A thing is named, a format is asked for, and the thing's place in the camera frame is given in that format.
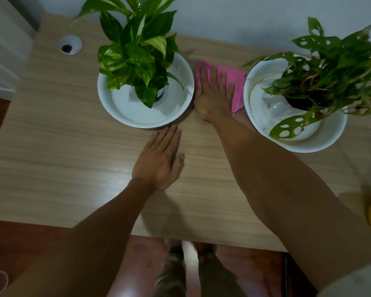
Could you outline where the person's right hand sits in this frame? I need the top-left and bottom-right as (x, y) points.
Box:
(194, 66), (235, 122)

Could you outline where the person's left hand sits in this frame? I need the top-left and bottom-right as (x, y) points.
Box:
(132, 124), (185, 191)

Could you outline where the pink cleaning cloth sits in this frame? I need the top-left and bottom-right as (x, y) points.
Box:
(196, 60), (247, 116)

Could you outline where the person's left forearm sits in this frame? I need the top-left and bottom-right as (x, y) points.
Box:
(0, 179), (156, 297)

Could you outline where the person's right forearm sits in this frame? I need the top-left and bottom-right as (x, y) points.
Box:
(208, 112), (371, 291)

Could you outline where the clean white round bowl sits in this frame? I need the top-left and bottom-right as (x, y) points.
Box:
(98, 52), (195, 129)

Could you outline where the variegated pothos plant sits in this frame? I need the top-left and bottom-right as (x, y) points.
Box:
(73, 0), (185, 109)

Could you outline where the holey-leaf monstera plant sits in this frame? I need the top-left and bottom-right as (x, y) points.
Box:
(242, 17), (371, 140)

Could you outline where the stained white round bowl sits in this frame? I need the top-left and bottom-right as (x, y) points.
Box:
(243, 54), (348, 153)

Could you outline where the person's left leg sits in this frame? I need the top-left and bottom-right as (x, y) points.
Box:
(152, 244), (188, 297)

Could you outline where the person's leg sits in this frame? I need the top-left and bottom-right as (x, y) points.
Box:
(198, 244), (248, 297)
(152, 244), (188, 297)

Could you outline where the person's right leg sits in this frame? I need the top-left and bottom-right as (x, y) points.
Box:
(198, 244), (248, 297)

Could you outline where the white cabinet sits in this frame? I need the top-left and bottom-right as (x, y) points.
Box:
(0, 0), (45, 101)

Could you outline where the person's white sleeve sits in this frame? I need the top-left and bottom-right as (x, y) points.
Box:
(317, 259), (371, 297)

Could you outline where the white desk cable grommet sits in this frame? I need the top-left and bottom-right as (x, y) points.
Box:
(59, 35), (83, 55)

